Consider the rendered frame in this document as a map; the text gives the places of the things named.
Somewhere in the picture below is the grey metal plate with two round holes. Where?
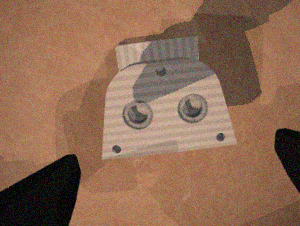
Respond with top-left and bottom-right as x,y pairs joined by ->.
102,57 -> 236,161

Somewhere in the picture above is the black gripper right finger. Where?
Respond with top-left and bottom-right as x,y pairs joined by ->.
275,128 -> 300,194

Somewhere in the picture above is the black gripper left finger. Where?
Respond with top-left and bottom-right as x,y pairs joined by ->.
0,154 -> 81,226

